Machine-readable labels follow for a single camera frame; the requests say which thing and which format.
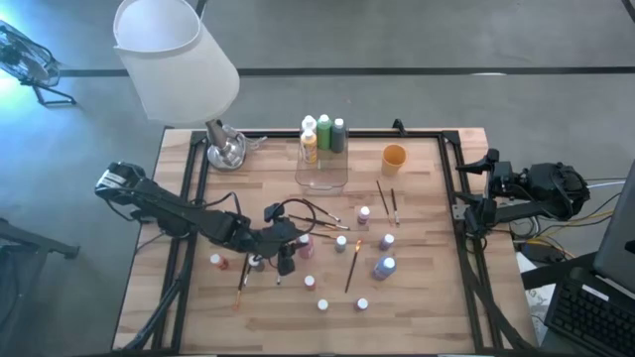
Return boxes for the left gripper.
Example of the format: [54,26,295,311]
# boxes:
[241,216,310,278]

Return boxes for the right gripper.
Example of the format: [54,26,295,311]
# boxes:
[453,147,502,237]

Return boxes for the large pink paint bottle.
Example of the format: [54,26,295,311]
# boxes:
[296,233,316,261]

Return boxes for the large periwinkle blue paint bottle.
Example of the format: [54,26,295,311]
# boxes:
[372,256,398,283]

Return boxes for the large yellow paint bottle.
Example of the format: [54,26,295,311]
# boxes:
[300,128,319,166]

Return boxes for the large green paint bottle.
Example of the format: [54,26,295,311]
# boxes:
[316,113,333,152]

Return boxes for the black paintbrush orange bristles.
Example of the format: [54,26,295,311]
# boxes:
[343,238,364,295]

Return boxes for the paintbrush with orange end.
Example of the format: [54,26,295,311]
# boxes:
[232,252,251,311]

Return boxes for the clear plastic bin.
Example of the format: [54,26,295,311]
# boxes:
[294,126,349,196]

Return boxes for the yellow paper cup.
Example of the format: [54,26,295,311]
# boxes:
[380,143,409,179]

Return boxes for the short brown paintbrush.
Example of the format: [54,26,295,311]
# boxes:
[389,187,401,227]

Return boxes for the black paintbrush gold ferrule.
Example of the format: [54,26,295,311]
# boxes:
[375,179,392,223]

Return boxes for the black power adapter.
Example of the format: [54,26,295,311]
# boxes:
[520,241,565,265]

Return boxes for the black desk bar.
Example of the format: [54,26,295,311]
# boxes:
[520,251,599,292]

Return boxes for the white paper sheet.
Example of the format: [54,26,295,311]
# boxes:
[515,251,553,343]

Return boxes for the grey laptop screen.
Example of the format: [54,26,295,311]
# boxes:
[593,158,635,301]

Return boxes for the black keyboard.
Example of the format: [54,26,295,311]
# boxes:
[544,275,635,357]

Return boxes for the white shade silver table lamp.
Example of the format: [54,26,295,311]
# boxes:
[112,0,248,173]

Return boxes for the black floor stand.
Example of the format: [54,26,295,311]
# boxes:
[0,216,81,357]

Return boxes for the black floor fan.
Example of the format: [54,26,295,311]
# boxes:
[0,19,78,108]

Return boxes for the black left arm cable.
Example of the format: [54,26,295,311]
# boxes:
[270,197,318,237]

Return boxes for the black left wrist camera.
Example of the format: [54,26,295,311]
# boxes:
[262,201,287,223]

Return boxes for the black table frame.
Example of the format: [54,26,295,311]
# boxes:
[118,128,535,356]

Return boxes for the clear lamp cord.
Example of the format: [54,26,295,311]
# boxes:
[241,134,269,151]

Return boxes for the yellow cable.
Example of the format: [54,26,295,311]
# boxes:
[513,208,616,249]

